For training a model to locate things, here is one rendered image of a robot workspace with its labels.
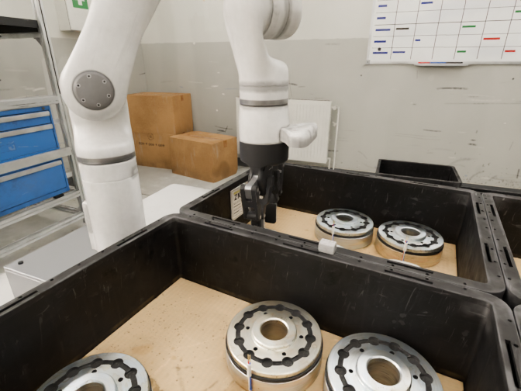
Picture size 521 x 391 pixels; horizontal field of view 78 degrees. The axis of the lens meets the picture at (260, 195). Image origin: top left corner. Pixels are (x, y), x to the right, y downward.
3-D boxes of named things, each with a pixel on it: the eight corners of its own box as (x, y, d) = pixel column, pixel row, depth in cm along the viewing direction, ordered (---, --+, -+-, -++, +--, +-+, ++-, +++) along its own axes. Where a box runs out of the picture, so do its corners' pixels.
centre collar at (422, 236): (391, 237, 54) (392, 233, 53) (397, 225, 57) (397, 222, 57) (424, 244, 51) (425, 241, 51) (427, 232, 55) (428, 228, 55)
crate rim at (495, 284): (174, 225, 48) (173, 210, 47) (266, 169, 72) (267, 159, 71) (502, 318, 30) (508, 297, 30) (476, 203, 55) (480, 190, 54)
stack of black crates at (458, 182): (364, 247, 185) (374, 173, 168) (369, 225, 211) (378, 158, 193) (443, 263, 171) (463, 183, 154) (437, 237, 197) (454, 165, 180)
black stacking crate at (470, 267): (182, 278, 51) (175, 214, 47) (267, 209, 76) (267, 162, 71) (474, 386, 34) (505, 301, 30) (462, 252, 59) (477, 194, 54)
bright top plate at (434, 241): (371, 242, 53) (372, 239, 53) (384, 218, 61) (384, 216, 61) (440, 260, 48) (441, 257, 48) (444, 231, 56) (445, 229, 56)
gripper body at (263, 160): (251, 127, 53) (252, 181, 57) (229, 138, 46) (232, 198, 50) (295, 130, 51) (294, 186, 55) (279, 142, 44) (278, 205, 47)
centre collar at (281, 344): (242, 340, 34) (242, 336, 33) (263, 311, 38) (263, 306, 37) (286, 359, 32) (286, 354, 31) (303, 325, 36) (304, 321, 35)
